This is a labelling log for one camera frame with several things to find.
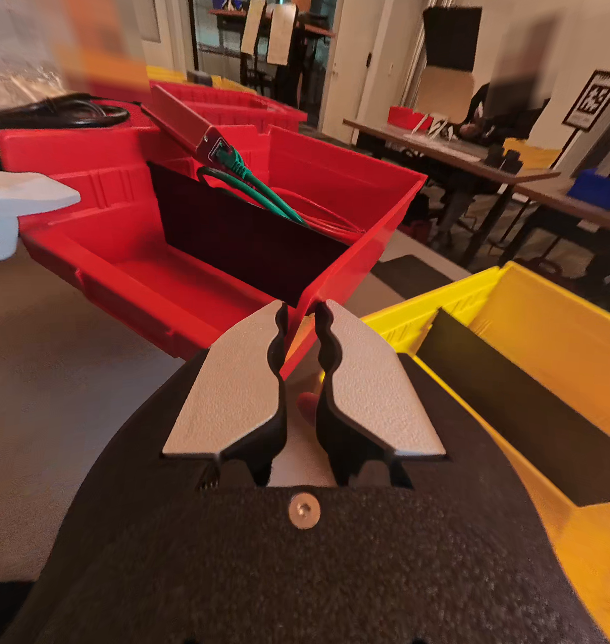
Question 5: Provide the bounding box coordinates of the small red bin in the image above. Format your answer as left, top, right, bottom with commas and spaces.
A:
387, 106, 429, 131

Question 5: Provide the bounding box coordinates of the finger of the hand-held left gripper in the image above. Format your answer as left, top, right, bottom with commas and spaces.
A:
0, 168, 82, 265

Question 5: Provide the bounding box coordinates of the green ethernet cable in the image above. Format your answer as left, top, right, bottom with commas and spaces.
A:
197, 142, 307, 225

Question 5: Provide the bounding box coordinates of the black ethernet cable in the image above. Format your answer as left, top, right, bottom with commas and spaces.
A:
0, 93, 132, 130

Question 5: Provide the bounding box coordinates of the yellow plastic bin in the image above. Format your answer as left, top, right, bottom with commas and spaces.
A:
360, 261, 610, 644
146, 64, 258, 96

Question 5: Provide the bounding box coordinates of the red ethernet splitter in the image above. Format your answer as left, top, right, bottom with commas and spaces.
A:
141, 83, 235, 167

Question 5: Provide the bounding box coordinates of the brown wooden desk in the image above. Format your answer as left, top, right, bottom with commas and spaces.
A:
343, 117, 562, 270
514, 178, 610, 252

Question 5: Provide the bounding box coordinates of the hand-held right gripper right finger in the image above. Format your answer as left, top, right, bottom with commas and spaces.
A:
314, 299, 448, 460

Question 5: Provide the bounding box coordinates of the blue plastic bin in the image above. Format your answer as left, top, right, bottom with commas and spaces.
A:
567, 168, 610, 210

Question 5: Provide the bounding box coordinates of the black white marker tag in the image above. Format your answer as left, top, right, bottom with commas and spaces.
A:
562, 70, 610, 132

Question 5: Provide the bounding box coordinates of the red ethernet cable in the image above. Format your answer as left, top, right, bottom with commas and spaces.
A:
265, 186, 367, 245

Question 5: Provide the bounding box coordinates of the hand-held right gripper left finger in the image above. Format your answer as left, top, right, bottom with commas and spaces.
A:
161, 300, 289, 459

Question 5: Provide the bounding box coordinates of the tan paper sheet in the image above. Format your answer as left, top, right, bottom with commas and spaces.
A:
240, 0, 266, 56
266, 4, 298, 66

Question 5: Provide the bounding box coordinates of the white cabinet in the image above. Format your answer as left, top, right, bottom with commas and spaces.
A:
317, 0, 426, 144

